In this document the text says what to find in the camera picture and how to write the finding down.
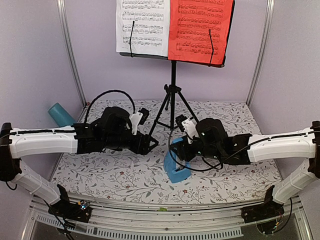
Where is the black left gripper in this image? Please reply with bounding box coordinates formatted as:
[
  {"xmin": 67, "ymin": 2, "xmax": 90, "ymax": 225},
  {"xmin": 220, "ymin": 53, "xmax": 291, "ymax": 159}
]
[{"xmin": 103, "ymin": 130, "xmax": 159, "ymax": 155}]

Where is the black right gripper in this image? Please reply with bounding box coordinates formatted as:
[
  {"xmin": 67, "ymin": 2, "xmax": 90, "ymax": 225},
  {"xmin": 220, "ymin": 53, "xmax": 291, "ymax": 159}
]
[{"xmin": 169, "ymin": 135, "xmax": 222, "ymax": 162}]

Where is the blue metronome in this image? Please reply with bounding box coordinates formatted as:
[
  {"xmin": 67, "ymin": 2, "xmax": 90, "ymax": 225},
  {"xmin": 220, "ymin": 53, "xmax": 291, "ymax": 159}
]
[{"xmin": 163, "ymin": 150, "xmax": 192, "ymax": 184}]

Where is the black music stand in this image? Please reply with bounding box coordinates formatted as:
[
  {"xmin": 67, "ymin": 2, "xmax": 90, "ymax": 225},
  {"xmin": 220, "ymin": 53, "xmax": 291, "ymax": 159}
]
[{"xmin": 119, "ymin": 0, "xmax": 236, "ymax": 142}]

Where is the white sheet music paper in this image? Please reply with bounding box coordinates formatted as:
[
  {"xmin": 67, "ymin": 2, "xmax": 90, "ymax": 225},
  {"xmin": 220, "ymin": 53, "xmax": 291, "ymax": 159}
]
[{"xmin": 115, "ymin": 0, "xmax": 170, "ymax": 58}]

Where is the red sheet music paper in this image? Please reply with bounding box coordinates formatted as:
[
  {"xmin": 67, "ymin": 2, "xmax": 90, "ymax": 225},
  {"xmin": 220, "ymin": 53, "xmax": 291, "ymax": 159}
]
[{"xmin": 167, "ymin": 0, "xmax": 236, "ymax": 68}]

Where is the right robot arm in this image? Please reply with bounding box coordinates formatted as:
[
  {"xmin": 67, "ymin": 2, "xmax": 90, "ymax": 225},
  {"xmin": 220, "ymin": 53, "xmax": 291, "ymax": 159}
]
[{"xmin": 170, "ymin": 118, "xmax": 320, "ymax": 218}]

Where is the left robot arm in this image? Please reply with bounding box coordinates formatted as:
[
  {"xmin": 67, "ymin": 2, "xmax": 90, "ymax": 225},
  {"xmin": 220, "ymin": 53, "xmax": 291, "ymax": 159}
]
[{"xmin": 0, "ymin": 106, "xmax": 159, "ymax": 217}]

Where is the floral tablecloth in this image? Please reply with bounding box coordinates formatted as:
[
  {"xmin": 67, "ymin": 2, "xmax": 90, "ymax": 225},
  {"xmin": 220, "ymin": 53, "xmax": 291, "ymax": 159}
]
[{"xmin": 51, "ymin": 101, "xmax": 281, "ymax": 205}]

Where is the teal cylindrical cup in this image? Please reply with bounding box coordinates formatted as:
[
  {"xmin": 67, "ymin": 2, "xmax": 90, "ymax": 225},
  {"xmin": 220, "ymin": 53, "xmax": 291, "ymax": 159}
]
[{"xmin": 47, "ymin": 102, "xmax": 76, "ymax": 127}]

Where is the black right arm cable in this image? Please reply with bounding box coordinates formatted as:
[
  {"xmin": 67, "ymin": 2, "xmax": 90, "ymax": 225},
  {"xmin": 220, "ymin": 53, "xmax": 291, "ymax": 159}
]
[{"xmin": 167, "ymin": 128, "xmax": 313, "ymax": 173}]

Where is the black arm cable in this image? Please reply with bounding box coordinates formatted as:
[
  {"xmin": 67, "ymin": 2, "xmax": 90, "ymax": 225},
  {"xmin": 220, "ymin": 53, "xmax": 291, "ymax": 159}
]
[
  {"xmin": 167, "ymin": 128, "xmax": 313, "ymax": 173},
  {"xmin": 84, "ymin": 89, "xmax": 137, "ymax": 125}
]

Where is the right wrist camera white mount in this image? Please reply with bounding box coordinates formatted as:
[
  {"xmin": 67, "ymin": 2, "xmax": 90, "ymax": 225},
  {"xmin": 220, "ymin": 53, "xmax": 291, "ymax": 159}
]
[{"xmin": 175, "ymin": 114, "xmax": 199, "ymax": 144}]

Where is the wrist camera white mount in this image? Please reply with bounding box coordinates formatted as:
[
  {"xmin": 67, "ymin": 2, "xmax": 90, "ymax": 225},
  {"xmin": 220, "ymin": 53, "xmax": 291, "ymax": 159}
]
[
  {"xmin": 175, "ymin": 114, "xmax": 199, "ymax": 144},
  {"xmin": 129, "ymin": 108, "xmax": 150, "ymax": 135}
]

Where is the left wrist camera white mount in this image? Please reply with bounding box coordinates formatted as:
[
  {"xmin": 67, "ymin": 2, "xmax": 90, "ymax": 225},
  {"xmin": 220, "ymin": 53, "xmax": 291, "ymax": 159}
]
[{"xmin": 129, "ymin": 108, "xmax": 150, "ymax": 135}]

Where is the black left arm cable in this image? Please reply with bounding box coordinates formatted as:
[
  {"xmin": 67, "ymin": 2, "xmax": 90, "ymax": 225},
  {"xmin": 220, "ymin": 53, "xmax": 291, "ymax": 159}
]
[{"xmin": 84, "ymin": 89, "xmax": 137, "ymax": 125}]

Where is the aluminium front frame rail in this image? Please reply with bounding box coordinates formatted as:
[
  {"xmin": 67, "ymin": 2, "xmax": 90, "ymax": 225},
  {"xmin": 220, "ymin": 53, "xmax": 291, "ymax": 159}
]
[{"xmin": 23, "ymin": 193, "xmax": 313, "ymax": 240}]

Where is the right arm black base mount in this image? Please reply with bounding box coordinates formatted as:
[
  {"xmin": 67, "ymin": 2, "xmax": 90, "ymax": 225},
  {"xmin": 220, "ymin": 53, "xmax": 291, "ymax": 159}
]
[{"xmin": 241, "ymin": 185, "xmax": 284, "ymax": 223}]

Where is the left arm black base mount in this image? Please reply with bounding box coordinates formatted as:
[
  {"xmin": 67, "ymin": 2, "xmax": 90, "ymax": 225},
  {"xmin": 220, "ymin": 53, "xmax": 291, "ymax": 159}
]
[{"xmin": 48, "ymin": 184, "xmax": 93, "ymax": 223}]

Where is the left aluminium corner post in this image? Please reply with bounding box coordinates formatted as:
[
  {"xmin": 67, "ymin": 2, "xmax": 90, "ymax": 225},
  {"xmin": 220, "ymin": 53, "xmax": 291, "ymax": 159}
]
[{"xmin": 56, "ymin": 0, "xmax": 87, "ymax": 106}]

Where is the aluminium corner post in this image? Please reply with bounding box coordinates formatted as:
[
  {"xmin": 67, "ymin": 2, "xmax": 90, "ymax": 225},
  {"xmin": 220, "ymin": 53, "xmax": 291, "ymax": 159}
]
[
  {"xmin": 56, "ymin": 0, "xmax": 87, "ymax": 106},
  {"xmin": 246, "ymin": 0, "xmax": 275, "ymax": 107}
]

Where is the right aluminium corner post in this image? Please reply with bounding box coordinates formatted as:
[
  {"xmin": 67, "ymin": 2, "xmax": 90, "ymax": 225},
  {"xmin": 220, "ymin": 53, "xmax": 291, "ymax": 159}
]
[{"xmin": 246, "ymin": 0, "xmax": 275, "ymax": 107}]

